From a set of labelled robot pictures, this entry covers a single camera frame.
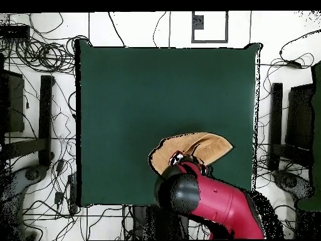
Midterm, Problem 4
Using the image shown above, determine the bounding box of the tan terry towel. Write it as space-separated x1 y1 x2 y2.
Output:
148 131 234 176

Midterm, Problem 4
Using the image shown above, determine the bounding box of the flat black box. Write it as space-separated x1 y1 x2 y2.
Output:
0 24 31 40

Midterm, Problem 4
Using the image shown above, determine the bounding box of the dark green table cloth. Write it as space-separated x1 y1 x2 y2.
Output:
75 38 263 208

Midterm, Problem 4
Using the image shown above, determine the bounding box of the black power strip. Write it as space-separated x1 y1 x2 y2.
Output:
67 173 77 214

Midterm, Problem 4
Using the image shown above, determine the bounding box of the grey office chair base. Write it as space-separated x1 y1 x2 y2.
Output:
0 164 50 241
273 169 315 201

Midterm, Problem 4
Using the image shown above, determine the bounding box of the black equipment box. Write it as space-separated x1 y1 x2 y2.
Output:
0 68 25 134
285 83 315 151

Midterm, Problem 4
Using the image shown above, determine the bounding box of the green hanging cloth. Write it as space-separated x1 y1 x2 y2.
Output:
297 61 321 212

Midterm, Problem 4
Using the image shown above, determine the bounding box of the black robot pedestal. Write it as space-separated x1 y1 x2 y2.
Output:
131 204 191 240

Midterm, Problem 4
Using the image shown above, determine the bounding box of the black stand frame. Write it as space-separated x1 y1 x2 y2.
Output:
3 75 55 168
267 82 313 173

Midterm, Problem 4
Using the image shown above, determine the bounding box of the coiled black cable bundle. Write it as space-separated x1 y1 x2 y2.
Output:
14 35 91 75

